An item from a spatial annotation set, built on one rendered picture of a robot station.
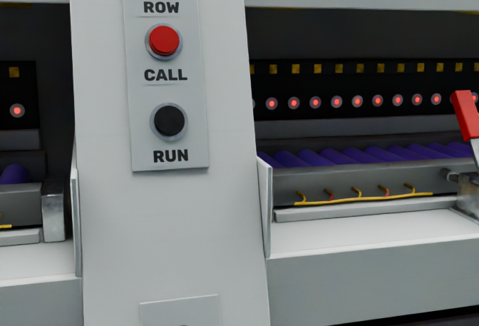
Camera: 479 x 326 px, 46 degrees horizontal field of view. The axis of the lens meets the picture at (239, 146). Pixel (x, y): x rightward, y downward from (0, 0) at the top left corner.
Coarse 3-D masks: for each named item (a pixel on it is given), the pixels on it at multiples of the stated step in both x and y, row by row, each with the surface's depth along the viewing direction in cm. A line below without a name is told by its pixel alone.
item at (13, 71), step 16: (0, 64) 42; (16, 64) 43; (32, 64) 43; (0, 80) 43; (16, 80) 43; (32, 80) 43; (0, 96) 43; (16, 96) 43; (32, 96) 44; (0, 112) 43; (32, 112) 44; (0, 128) 44; (16, 128) 44
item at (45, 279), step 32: (32, 128) 44; (64, 192) 33; (64, 224) 32; (0, 256) 30; (32, 256) 30; (64, 256) 30; (0, 288) 26; (32, 288) 27; (64, 288) 27; (0, 320) 27; (32, 320) 27; (64, 320) 28
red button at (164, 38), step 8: (152, 32) 29; (160, 32) 29; (168, 32) 29; (176, 32) 30; (152, 40) 29; (160, 40) 29; (168, 40) 29; (176, 40) 30; (152, 48) 29; (160, 48) 29; (168, 48) 29; (176, 48) 30
